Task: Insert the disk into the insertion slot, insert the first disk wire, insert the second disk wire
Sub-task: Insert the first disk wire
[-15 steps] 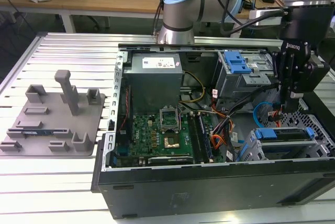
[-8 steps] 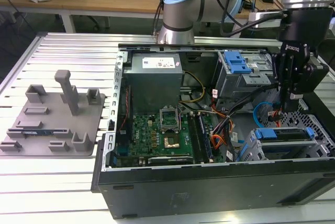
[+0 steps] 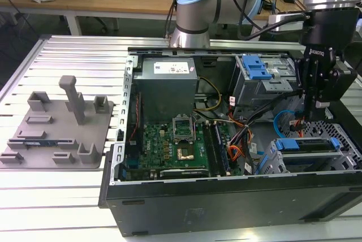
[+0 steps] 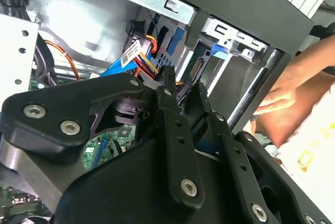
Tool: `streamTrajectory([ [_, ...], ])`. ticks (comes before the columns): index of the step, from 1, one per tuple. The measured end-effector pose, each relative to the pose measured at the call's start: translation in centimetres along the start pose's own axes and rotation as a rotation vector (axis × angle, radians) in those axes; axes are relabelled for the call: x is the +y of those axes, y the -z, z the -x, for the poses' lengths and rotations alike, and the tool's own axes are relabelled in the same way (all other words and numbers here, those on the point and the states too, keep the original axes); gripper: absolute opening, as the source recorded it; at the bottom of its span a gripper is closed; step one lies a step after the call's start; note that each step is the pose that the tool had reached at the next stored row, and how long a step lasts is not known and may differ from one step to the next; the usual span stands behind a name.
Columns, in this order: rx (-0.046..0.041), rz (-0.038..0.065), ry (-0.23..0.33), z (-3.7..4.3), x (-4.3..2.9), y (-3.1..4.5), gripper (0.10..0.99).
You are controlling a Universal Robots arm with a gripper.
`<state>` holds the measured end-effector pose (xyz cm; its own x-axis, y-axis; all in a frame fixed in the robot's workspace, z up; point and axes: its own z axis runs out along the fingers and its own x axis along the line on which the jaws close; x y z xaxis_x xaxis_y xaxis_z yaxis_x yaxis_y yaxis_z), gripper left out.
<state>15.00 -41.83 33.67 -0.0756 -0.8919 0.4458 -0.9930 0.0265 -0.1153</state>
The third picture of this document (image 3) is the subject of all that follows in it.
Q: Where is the hard disk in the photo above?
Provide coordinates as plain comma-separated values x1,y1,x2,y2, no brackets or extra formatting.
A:
275,137,340,153

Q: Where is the metal disk bay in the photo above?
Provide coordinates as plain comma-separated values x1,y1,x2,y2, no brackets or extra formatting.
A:
256,120,362,175

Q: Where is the metal socket cover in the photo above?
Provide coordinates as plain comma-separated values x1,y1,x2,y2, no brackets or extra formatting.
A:
171,114,196,142

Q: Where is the wooden desk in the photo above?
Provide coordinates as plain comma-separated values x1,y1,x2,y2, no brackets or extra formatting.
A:
0,0,308,38

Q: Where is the RAM stick on rack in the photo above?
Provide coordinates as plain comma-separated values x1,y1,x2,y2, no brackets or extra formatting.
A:
24,140,62,145

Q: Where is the CPU socket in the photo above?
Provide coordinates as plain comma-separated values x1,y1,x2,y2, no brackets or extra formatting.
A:
176,146,196,162

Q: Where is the black wire bundle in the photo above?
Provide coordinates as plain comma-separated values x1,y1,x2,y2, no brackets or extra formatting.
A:
244,89,305,129

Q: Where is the grey power supply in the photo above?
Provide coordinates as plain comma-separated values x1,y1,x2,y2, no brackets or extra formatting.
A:
132,57,198,123

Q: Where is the orange red wire bundle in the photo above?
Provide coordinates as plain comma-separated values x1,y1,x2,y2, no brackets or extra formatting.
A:
228,128,254,167

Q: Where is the RAM stick in slot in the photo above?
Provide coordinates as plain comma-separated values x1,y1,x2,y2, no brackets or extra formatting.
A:
210,123,230,176

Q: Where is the blue drive bay latch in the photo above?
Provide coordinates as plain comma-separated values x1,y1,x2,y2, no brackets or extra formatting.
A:
242,56,272,80

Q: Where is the green motherboard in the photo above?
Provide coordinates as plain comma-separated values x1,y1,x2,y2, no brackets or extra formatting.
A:
124,117,244,179

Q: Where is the blue disk wire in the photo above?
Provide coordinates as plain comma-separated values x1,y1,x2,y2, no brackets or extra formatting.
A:
273,109,300,140

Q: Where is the black PC case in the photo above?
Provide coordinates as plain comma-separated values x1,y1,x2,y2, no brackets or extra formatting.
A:
97,45,362,237

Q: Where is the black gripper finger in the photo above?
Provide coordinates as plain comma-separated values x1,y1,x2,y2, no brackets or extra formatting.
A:
294,57,312,121
310,65,326,121

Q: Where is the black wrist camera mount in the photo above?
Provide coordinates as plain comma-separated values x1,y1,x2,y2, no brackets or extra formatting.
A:
322,60,358,110

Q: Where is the metal optical drive cage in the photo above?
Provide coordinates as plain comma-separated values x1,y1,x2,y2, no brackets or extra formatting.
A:
230,54,302,113

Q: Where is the yellow black cable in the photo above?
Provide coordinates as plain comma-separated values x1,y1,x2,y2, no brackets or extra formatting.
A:
195,76,222,111

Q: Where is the black graphics card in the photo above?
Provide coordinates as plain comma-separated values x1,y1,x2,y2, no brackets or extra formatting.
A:
158,168,210,179

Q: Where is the multicoloured disk power wire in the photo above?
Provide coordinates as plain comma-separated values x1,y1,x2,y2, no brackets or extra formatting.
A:
290,113,305,139

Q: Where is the grey parts rack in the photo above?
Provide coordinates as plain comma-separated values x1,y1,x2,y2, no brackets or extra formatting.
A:
0,75,115,171

